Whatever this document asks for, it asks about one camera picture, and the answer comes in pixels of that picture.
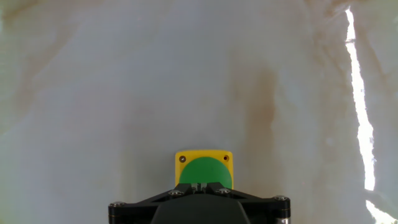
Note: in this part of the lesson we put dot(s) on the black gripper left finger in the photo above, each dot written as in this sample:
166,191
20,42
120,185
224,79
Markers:
119,213

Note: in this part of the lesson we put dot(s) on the glossy marble pattern sheet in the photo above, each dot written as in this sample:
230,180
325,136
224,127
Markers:
124,93

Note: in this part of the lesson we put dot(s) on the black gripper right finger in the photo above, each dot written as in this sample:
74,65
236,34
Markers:
280,210

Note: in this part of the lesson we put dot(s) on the green button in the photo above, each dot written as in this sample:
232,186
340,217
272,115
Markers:
205,169

